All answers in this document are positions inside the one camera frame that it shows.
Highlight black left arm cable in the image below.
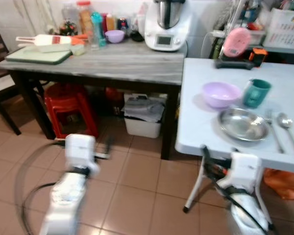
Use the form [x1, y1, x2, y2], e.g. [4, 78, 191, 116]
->
[14, 141, 72, 235]

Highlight stainless steel spoon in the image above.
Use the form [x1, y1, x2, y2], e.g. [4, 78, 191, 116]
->
[276, 112, 294, 159]

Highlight pink round appliance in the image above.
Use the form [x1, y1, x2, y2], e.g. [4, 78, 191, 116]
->
[222, 26, 252, 59]

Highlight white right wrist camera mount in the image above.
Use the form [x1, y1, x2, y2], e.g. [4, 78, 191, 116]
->
[229, 152, 263, 192]

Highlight stainless steel fork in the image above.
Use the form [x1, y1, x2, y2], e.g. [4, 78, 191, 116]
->
[263, 108, 285, 154]

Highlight grey wood table black legs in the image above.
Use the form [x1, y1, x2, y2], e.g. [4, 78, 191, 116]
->
[0, 38, 188, 160]

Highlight white plastic bin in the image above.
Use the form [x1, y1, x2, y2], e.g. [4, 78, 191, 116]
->
[123, 93, 167, 139]

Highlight large purple plastic bowl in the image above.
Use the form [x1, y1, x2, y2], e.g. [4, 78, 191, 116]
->
[201, 81, 243, 109]

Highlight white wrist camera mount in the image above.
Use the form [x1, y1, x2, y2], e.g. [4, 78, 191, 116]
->
[229, 152, 263, 192]
[65, 134, 100, 177]

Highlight orange and black device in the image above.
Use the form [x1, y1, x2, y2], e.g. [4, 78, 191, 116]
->
[248, 47, 269, 67]

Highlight white plastic basket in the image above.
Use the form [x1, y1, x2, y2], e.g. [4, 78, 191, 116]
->
[262, 8, 294, 50]

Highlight white food processor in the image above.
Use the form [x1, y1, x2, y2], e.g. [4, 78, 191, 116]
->
[144, 0, 193, 52]

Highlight clear jar red lid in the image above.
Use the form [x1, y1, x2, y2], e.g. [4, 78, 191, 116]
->
[76, 0, 94, 35]

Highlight white folding table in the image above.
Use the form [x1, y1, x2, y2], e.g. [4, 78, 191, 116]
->
[175, 57, 294, 214]

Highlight teal plastic cup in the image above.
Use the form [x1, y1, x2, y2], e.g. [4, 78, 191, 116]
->
[242, 78, 272, 109]

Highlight green cutting board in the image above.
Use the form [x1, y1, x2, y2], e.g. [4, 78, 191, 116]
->
[4, 45, 73, 66]

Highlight white shallow tray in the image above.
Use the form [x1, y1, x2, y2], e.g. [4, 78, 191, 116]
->
[36, 43, 87, 55]

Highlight clear plastic jar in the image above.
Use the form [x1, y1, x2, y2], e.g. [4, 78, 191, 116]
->
[61, 2, 80, 29]

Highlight teal water bottle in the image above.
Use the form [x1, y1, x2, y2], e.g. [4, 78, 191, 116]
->
[90, 12, 107, 48]

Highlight red plastic stool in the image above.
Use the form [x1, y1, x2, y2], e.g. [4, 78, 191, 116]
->
[44, 83, 100, 140]

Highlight dark can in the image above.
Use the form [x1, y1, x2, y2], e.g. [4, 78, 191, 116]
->
[117, 17, 131, 31]

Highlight small christmas tree decoration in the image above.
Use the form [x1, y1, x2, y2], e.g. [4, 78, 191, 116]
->
[58, 20, 78, 36]

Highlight white sheath red label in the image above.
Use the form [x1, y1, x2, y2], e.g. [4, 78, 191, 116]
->
[15, 34, 74, 47]

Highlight stainless steel plate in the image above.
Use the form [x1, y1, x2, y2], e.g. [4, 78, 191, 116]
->
[218, 107, 270, 143]

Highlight small purple bowl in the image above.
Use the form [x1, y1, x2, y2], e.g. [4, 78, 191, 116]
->
[104, 29, 126, 44]

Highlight orange plastic bag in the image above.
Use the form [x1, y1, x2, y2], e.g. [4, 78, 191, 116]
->
[263, 168, 294, 201]

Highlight black flat base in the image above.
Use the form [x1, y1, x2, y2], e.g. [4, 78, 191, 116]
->
[214, 56, 256, 71]

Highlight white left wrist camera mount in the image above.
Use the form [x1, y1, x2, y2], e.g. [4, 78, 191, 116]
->
[65, 134, 100, 177]

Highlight grey crumpled cloth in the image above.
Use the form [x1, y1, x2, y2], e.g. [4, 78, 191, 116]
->
[124, 96, 165, 123]

